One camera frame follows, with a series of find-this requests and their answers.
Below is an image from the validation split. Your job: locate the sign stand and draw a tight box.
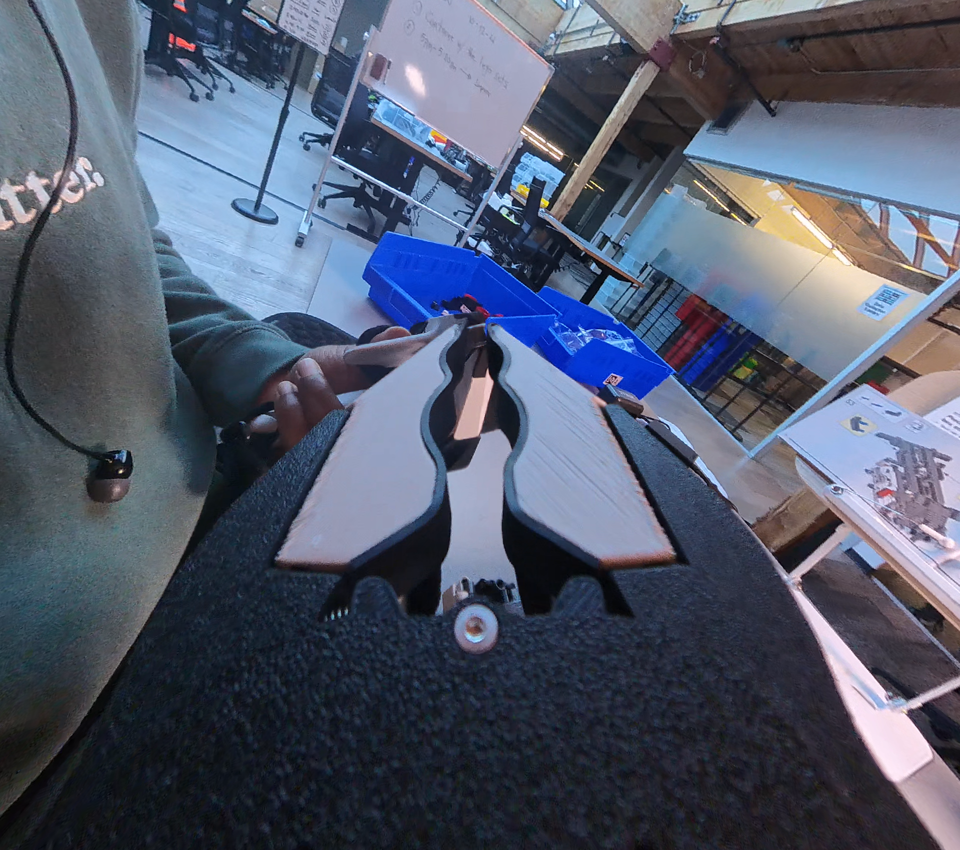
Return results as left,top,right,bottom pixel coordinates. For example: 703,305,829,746
231,0,352,225

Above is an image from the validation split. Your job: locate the black wired earphone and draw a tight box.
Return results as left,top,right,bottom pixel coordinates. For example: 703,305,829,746
0,0,135,504

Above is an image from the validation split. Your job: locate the person's left hand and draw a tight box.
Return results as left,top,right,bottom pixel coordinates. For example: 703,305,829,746
247,325,412,455

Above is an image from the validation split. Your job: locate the grey desk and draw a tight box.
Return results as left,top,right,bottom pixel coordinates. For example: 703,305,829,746
306,237,755,600

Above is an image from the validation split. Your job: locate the toy truck chassis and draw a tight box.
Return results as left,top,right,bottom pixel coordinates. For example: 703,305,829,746
441,576,520,605

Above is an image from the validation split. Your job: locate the wooden post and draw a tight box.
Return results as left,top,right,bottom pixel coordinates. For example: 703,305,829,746
551,59,661,221

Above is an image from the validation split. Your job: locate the clear plastic bag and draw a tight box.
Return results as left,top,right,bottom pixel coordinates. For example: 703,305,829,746
553,324,639,352

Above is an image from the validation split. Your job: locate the frosted glass partition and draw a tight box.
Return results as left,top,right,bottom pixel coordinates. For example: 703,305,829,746
615,186,960,386

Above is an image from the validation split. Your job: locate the person's torso green sweatshirt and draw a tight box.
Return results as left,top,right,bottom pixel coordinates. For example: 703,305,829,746
0,0,219,814

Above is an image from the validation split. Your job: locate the blue white wall sign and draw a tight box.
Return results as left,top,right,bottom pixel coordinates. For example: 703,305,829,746
858,284,909,320

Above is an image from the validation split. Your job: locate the white book stand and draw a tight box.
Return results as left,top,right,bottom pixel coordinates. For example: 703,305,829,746
750,269,960,850

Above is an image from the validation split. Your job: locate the blue plastic bin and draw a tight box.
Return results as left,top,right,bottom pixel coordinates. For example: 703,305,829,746
536,286,676,400
362,231,560,345

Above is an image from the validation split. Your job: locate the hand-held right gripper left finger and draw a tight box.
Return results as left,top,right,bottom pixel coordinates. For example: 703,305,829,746
274,324,468,573

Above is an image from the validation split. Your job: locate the wooden background table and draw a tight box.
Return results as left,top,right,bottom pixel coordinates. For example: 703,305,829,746
510,190,648,305

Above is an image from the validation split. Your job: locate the instruction booklet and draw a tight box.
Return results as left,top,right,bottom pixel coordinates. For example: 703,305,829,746
780,384,960,566

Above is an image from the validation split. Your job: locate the whiteboard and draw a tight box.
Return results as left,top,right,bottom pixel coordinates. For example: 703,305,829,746
296,0,556,247

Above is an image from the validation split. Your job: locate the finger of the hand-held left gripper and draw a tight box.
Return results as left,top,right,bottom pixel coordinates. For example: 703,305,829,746
448,363,498,470
343,319,466,370

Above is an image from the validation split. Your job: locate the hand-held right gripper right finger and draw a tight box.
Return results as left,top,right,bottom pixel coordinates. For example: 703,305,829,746
484,325,679,571

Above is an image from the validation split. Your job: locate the black wire storage rack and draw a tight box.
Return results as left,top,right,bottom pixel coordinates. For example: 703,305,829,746
622,269,759,435

